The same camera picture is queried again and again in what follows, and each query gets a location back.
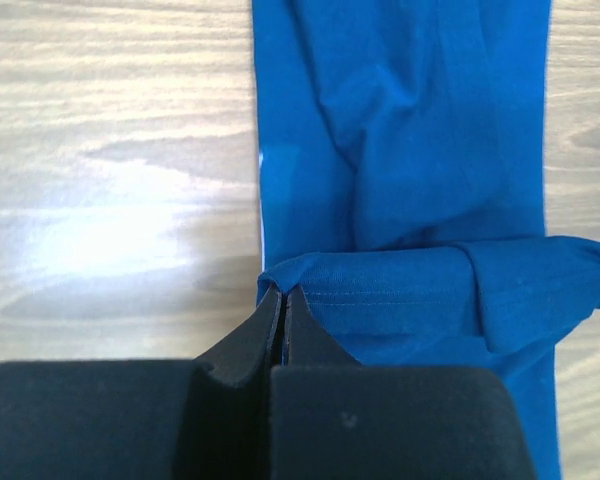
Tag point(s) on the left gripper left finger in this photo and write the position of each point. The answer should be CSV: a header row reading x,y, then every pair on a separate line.
x,y
201,418

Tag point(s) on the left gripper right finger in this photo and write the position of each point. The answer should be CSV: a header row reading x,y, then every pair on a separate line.
x,y
333,418

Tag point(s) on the blue t shirt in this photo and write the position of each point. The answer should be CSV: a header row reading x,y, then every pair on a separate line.
x,y
401,187

